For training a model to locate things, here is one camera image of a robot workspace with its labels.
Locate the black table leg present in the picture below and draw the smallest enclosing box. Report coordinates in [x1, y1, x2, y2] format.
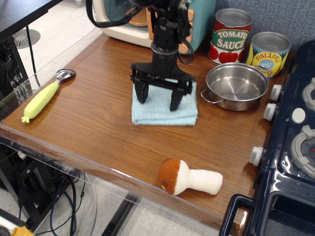
[101, 192, 139, 236]

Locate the orange toy plate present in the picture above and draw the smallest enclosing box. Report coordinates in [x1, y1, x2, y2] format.
[128, 7, 148, 27]

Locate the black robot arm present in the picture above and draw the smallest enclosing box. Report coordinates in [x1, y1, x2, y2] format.
[86, 0, 195, 111]

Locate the blue floor cable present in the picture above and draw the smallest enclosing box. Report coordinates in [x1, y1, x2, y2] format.
[50, 176, 77, 236]

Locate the pineapple can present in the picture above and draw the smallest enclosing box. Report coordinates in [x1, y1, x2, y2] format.
[246, 31, 291, 78]

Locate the tomato sauce can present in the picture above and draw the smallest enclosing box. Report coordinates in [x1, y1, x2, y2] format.
[209, 8, 253, 64]

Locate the plush brown white mushroom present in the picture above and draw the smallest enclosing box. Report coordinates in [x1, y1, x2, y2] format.
[158, 158, 223, 195]

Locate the black side desk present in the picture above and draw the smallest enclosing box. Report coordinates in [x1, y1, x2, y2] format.
[0, 0, 60, 99]

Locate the small steel pot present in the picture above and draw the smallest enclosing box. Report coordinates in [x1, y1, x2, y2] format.
[200, 62, 269, 112]

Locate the clear acrylic table guard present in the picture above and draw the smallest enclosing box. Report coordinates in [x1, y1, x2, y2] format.
[0, 35, 258, 226]

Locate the black floor cable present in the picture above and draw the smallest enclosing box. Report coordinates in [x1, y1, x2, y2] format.
[36, 172, 87, 236]

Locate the dark blue toy stove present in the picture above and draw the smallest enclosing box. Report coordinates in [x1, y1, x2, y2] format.
[219, 41, 315, 236]

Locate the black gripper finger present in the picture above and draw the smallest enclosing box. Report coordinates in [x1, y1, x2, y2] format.
[170, 89, 184, 111]
[134, 82, 149, 104]

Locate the spoon with green handle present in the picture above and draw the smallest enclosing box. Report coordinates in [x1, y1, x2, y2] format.
[21, 69, 76, 123]

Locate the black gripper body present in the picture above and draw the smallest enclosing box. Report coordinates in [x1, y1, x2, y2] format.
[130, 46, 195, 95]

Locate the light blue towel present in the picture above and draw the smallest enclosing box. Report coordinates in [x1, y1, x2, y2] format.
[131, 82, 198, 126]

